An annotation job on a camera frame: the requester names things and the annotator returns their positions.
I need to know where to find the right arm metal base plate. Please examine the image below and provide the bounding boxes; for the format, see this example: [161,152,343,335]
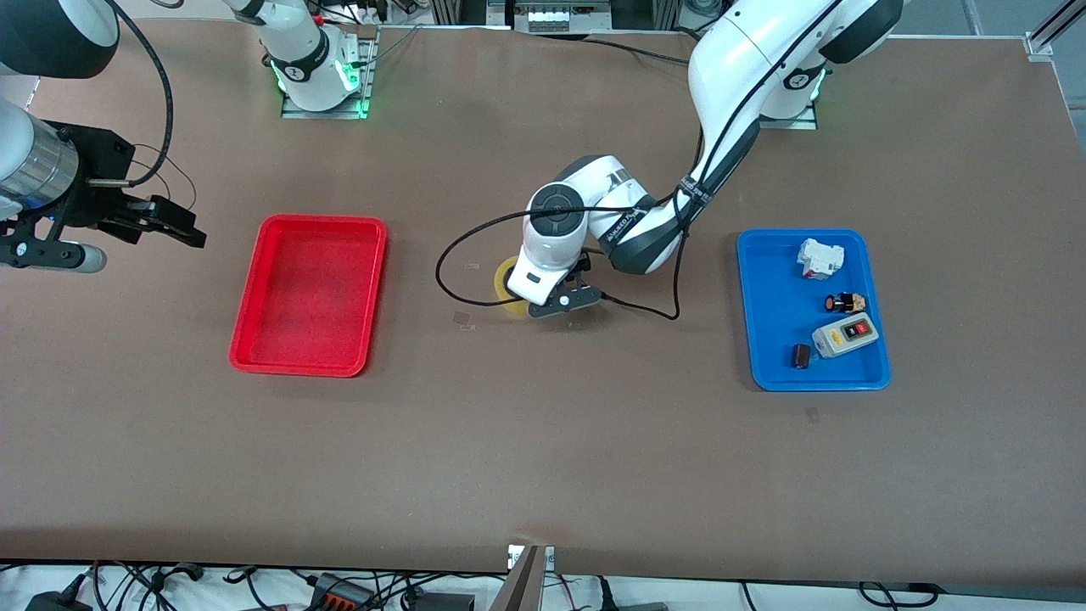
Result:
[280,25,379,121]

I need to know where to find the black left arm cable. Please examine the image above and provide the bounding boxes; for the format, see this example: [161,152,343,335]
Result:
[435,0,849,322]

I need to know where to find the yellow packing tape roll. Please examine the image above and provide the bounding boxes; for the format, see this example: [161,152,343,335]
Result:
[494,257,534,317]

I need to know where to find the black table cable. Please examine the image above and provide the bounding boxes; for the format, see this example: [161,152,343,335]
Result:
[584,36,692,67]

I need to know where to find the aluminium frame with connectors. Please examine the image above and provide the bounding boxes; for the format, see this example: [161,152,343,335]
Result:
[488,0,613,33]

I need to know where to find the black power adapter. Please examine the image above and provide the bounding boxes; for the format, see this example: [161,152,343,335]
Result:
[25,588,91,611]

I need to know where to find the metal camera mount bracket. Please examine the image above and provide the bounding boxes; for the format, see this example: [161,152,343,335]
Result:
[507,543,557,611]

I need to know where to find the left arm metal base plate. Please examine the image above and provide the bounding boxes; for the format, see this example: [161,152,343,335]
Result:
[759,85,820,132]

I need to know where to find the blue plastic tray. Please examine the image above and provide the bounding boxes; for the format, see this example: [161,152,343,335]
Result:
[736,228,892,393]

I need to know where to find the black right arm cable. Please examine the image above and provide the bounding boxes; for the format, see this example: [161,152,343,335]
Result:
[89,0,175,189]

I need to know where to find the black orange power strip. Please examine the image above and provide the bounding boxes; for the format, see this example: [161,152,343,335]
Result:
[307,573,376,611]

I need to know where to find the white circuit breaker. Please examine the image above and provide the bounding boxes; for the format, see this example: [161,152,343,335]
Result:
[798,238,847,282]

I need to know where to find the grey on-off switch box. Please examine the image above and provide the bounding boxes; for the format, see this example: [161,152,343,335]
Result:
[812,312,880,360]

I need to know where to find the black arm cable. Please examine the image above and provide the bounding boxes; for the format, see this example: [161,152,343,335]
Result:
[89,0,175,189]
[435,0,849,322]

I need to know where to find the red plastic tray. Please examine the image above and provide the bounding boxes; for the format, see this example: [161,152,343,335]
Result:
[228,214,389,378]

